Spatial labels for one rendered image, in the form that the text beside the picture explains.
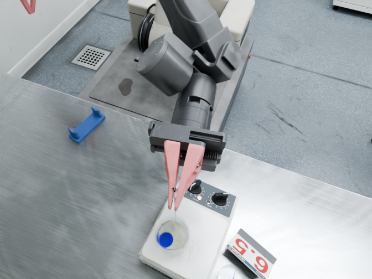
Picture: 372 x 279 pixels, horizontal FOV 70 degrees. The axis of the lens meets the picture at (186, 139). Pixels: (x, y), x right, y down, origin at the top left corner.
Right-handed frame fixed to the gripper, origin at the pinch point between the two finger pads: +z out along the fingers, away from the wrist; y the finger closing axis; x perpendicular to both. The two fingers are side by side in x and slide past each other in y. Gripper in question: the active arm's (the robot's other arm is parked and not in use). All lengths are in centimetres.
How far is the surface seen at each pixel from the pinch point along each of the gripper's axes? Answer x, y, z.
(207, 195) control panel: 21.1, 5.0, -9.9
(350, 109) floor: 101, 93, -117
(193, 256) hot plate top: 17.2, 4.0, 2.8
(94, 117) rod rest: 25.1, -26.4, -26.6
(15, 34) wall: 78, -123, -111
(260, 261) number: 24.2, 17.2, 0.0
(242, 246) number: 24.0, 13.4, -2.0
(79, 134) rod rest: 25.1, -28.1, -20.8
